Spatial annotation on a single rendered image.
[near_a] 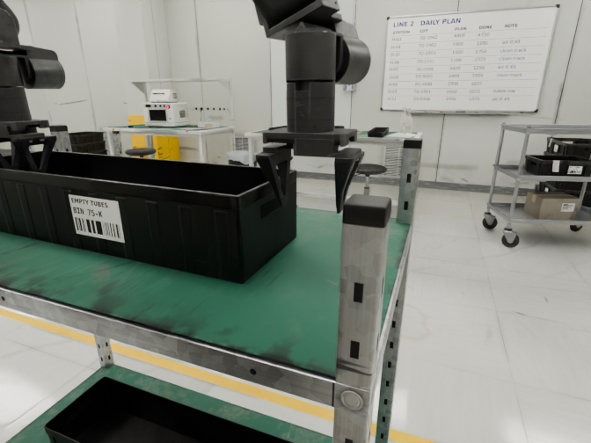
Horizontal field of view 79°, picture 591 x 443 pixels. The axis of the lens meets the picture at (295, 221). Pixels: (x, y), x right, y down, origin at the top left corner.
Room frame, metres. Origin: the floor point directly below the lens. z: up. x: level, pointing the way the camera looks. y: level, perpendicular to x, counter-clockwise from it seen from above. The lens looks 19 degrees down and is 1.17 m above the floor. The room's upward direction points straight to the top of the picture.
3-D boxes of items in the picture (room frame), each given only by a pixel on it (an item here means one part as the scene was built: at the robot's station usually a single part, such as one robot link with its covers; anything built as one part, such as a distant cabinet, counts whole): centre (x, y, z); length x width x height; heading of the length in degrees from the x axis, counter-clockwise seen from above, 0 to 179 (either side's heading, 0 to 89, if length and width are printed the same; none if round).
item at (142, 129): (4.83, 1.63, 0.40); 1.50 x 0.75 x 0.81; 69
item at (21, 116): (0.66, 0.50, 1.15); 0.10 x 0.07 x 0.07; 67
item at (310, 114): (0.45, -0.02, 1.15); 0.10 x 0.07 x 0.07; 68
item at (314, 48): (0.45, -0.02, 1.21); 0.07 x 0.06 x 0.07; 144
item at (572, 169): (2.93, -2.13, 0.63); 0.40 x 0.30 x 0.14; 83
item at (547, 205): (2.93, -2.15, 0.30); 0.30 x 0.23 x 0.18; 87
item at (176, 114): (4.86, 1.67, 1.03); 0.44 x 0.37 x 0.46; 74
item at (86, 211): (0.58, 0.29, 1.01); 0.57 x 0.17 x 0.11; 67
